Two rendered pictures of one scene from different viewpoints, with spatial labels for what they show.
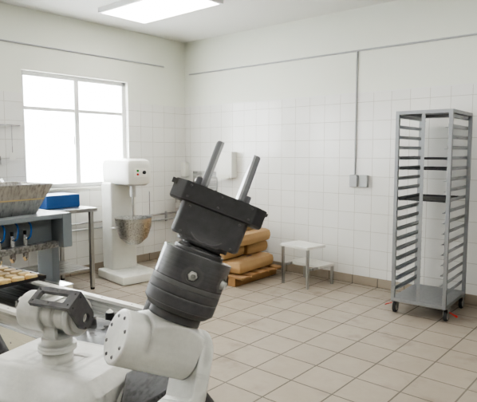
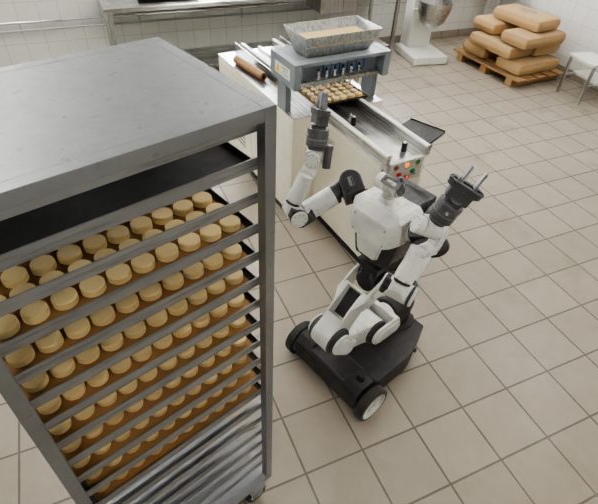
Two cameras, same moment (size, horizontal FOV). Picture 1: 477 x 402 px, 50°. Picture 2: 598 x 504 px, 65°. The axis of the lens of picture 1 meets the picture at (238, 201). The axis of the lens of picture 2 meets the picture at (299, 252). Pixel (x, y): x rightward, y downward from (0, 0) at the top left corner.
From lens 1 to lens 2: 1.07 m
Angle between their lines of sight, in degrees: 42
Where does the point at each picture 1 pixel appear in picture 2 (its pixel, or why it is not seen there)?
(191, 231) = (451, 198)
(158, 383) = not seen: hidden behind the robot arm
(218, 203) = (464, 191)
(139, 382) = not seen: hidden behind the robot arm
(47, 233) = (372, 62)
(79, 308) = (400, 189)
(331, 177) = not seen: outside the picture
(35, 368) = (378, 205)
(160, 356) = (428, 233)
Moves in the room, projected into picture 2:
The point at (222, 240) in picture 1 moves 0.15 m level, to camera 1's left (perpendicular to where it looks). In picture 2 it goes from (462, 203) to (416, 190)
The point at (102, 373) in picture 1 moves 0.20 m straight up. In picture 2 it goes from (403, 216) to (414, 172)
